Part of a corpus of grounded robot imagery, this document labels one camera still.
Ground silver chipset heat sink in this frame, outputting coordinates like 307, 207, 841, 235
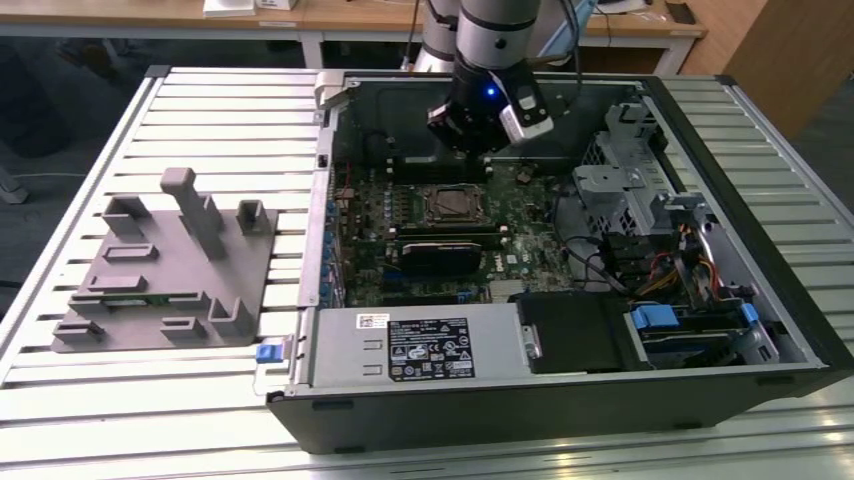
489, 279, 526, 301

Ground black open PC case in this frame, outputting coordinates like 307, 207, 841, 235
252, 67, 854, 456

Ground large white box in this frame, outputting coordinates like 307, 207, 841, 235
203, 0, 259, 19

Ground black graphics card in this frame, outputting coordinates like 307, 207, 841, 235
396, 239, 483, 275

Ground orange yellow wire bundle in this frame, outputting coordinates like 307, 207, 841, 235
637, 223, 726, 301

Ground blue disk carrier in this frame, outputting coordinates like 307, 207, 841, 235
626, 303, 749, 366

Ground black expansion slot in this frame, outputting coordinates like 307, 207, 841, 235
398, 224, 506, 239

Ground black plastic disk bay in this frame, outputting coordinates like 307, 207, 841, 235
517, 292, 653, 375

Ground green RAM stick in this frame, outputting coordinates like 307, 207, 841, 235
103, 294, 172, 306

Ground grey metal drive cage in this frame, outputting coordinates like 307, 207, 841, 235
571, 99, 670, 236

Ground green motherboard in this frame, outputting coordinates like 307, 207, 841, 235
326, 159, 582, 309

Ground black RAM slot bank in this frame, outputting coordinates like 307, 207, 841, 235
392, 154, 489, 184

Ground grey power supply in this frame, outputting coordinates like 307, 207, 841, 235
310, 303, 533, 389

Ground black wire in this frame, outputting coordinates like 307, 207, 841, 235
562, 234, 633, 296

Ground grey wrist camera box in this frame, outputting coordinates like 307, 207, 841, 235
498, 82, 558, 147

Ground thin black cable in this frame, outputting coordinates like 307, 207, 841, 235
399, 0, 426, 71

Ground grey parts rack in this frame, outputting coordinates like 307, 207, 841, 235
51, 167, 280, 355

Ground white chair foot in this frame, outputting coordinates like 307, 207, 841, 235
0, 167, 30, 204

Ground wooden cabinet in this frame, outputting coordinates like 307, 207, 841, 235
679, 0, 854, 141

